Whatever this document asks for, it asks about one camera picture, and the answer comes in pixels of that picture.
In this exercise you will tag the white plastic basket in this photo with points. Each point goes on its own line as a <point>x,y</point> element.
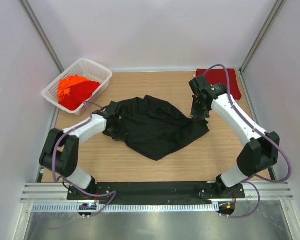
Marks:
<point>85,68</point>

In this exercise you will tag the white slotted cable duct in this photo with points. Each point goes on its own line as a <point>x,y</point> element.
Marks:
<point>92,208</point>

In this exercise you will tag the orange t-shirt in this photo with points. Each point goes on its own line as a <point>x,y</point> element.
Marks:
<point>66,84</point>

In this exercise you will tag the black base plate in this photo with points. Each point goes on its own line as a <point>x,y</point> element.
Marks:
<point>167,193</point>

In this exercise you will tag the folded dark red t-shirt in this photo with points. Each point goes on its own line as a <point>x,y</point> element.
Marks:
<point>218,76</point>

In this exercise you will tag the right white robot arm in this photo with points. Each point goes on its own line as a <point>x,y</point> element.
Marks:
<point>259,152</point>

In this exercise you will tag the aluminium frame rail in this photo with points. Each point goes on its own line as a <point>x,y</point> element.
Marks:
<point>56,192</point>

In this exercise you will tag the black t-shirt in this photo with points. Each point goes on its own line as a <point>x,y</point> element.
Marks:
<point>155,128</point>

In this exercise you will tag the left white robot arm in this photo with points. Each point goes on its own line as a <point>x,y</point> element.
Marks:
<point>61,149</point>

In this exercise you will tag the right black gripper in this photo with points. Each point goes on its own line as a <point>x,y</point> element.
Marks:
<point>194,113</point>

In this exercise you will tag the red t-shirt in basket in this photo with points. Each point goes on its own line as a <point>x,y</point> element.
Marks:
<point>71,97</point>

